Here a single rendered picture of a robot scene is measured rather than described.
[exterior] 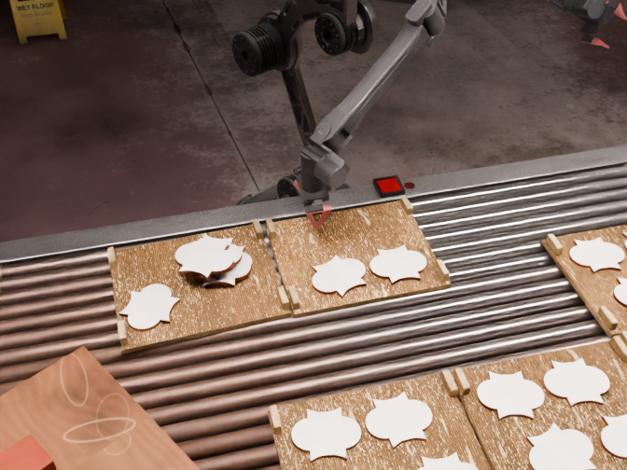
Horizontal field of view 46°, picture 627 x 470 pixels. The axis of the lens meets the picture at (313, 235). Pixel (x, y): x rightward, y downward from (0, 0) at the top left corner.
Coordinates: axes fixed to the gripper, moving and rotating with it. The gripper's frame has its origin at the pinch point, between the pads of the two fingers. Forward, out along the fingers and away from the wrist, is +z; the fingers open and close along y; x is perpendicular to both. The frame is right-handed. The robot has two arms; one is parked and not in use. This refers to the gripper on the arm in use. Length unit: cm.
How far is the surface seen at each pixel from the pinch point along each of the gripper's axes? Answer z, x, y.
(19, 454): -28, 63, -76
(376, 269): 7.9, -12.8, -16.6
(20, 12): 79, 113, 330
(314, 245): 8.9, 0.2, -2.8
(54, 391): -2, 64, -44
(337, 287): 7.9, -1.4, -20.4
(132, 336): 9, 49, -24
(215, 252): 1.9, 26.6, -6.7
